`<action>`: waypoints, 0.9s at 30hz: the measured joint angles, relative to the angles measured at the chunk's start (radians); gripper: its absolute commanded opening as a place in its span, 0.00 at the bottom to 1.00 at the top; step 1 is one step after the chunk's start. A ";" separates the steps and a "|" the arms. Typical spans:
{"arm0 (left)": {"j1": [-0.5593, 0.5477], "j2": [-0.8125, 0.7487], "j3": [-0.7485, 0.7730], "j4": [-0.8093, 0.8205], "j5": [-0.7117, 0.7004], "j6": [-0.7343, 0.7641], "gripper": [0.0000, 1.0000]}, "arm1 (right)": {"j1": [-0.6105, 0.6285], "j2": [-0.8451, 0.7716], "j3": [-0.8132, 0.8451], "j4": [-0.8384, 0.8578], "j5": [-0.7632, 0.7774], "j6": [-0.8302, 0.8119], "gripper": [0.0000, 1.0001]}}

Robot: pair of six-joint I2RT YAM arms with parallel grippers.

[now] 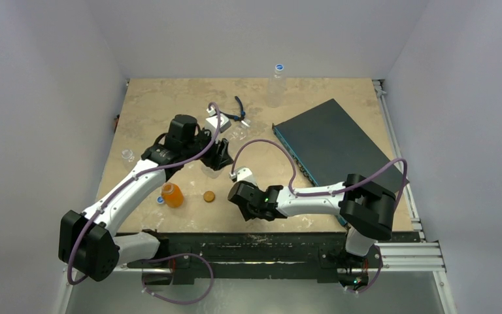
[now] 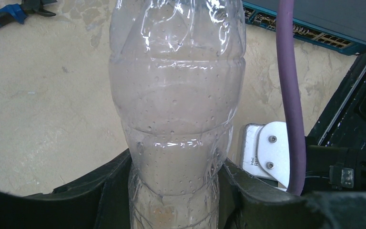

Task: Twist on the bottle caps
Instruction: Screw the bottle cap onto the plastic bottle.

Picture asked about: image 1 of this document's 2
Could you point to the dark network switch box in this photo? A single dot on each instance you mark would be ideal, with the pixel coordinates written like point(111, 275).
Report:
point(328, 145)

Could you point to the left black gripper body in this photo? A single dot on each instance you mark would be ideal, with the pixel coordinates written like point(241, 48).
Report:
point(212, 159)

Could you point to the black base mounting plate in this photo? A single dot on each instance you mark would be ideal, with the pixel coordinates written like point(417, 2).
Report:
point(317, 256)

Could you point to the orange bottle cap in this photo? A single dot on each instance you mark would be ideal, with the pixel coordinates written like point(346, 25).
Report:
point(209, 196)

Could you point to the clear plastic bottle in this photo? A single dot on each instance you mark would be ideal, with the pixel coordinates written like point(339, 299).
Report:
point(276, 88)

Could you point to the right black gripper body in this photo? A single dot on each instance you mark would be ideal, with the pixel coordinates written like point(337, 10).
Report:
point(240, 195)

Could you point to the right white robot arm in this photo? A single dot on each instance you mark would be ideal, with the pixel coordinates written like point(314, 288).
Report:
point(366, 206)

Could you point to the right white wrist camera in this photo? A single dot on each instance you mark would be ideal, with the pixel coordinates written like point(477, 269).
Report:
point(243, 174)

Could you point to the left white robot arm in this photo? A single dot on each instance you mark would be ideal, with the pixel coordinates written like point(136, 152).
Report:
point(89, 243)

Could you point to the orange juice bottle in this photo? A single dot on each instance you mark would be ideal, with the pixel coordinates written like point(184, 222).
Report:
point(172, 195)

